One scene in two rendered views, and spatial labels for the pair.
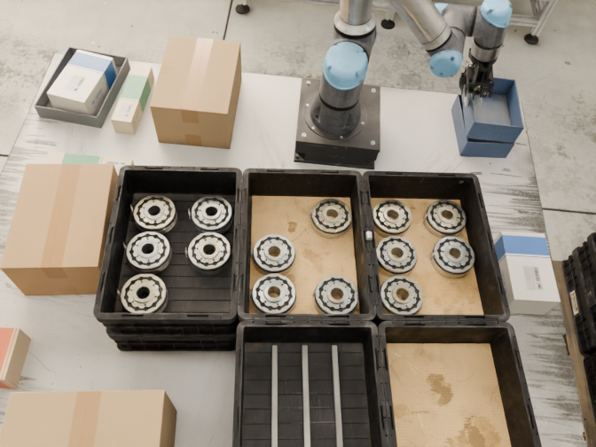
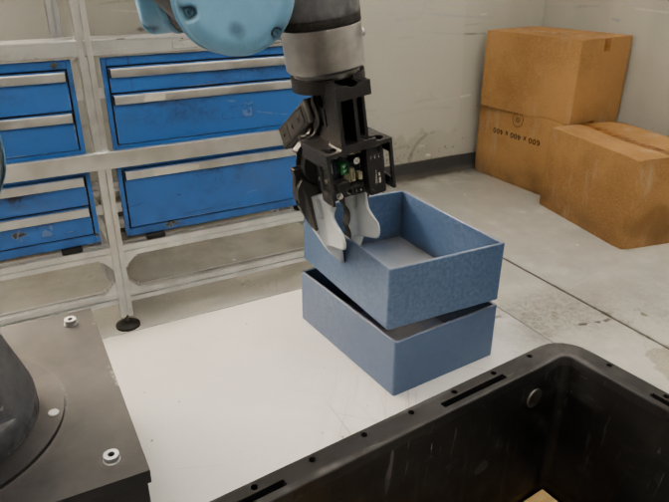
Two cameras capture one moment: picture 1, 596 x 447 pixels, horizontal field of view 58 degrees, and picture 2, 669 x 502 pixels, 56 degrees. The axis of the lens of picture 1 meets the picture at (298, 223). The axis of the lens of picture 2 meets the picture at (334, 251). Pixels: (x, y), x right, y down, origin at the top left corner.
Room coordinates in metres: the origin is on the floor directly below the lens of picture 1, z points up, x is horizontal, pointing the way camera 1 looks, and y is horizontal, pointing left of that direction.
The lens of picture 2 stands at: (0.65, -0.18, 1.13)
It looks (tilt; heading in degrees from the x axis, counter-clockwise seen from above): 25 degrees down; 334
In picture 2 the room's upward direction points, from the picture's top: straight up
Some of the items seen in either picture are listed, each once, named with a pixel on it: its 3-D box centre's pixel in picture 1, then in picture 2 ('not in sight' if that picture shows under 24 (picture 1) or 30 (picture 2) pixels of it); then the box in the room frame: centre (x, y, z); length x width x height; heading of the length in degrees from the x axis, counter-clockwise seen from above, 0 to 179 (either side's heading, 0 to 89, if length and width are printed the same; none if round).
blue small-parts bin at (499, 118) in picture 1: (490, 107); (396, 250); (1.23, -0.54, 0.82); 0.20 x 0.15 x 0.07; 2
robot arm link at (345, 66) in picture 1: (343, 73); not in sight; (1.13, -0.07, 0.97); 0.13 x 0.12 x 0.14; 172
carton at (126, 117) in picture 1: (133, 98); not in sight; (1.16, 0.56, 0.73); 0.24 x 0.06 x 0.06; 0
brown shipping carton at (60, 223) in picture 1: (69, 229); not in sight; (0.64, 0.58, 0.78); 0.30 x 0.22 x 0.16; 9
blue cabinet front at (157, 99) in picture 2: not in sight; (226, 138); (2.63, -0.76, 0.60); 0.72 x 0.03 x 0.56; 92
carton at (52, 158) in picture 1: (90, 169); not in sight; (0.87, 0.61, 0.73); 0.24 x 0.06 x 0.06; 93
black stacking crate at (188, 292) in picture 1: (177, 249); not in sight; (0.58, 0.28, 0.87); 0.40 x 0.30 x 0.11; 8
